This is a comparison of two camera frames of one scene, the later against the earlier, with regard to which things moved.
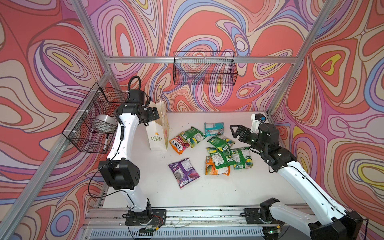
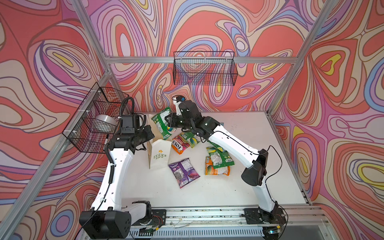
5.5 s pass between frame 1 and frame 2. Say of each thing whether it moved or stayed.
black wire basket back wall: stayed
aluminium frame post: stayed
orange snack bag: stayed
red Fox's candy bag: stayed
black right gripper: moved
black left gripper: moved
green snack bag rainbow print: moved
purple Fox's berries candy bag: stayed
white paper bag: moved
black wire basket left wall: stayed
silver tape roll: stayed
